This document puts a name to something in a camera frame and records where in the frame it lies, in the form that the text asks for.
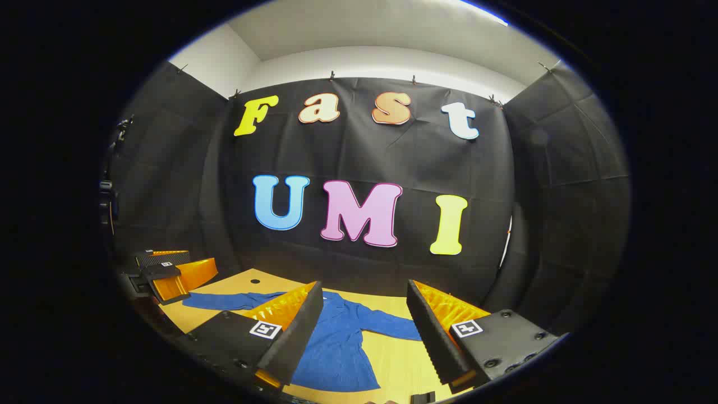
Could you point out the row of black cloth clips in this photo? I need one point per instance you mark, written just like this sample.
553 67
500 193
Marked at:
331 74

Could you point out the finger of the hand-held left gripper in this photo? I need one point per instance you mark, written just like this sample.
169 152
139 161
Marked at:
193 276
162 258

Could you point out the black backdrop cloth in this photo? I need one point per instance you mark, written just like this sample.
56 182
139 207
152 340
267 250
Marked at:
359 151

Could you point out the blue button-up jacket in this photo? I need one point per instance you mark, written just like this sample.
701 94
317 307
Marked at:
342 348

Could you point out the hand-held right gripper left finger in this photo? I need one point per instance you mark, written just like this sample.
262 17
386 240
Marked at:
297 336

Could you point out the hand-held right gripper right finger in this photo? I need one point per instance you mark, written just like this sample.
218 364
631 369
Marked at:
432 336

